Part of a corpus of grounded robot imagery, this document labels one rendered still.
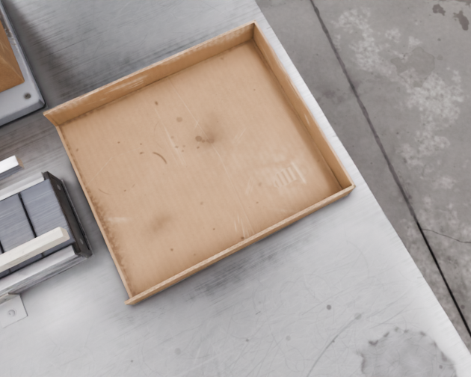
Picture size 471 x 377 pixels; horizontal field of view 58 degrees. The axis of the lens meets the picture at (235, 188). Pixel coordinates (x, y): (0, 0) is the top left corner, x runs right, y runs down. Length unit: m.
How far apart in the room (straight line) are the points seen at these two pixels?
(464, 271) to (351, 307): 1.02
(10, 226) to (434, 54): 1.53
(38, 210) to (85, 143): 0.11
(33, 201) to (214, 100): 0.26
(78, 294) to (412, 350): 0.40
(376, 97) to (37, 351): 1.34
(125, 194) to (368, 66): 1.25
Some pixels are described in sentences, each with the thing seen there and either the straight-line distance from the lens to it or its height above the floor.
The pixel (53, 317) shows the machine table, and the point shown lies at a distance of 0.57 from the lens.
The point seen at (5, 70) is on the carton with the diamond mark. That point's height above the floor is 0.89.
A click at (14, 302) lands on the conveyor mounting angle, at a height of 0.83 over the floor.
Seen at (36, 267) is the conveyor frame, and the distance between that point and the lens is 0.53.
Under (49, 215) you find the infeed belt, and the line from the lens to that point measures 0.53.
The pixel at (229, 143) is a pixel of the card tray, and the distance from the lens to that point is 0.56.
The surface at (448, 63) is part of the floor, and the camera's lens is 1.77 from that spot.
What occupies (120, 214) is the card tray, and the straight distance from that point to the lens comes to 0.56.
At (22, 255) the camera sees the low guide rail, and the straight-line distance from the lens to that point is 0.50.
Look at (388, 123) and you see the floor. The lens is 1.58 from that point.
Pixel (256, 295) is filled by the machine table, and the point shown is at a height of 0.83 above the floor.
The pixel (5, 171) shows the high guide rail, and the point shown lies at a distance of 0.47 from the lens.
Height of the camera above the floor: 1.36
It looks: 75 degrees down
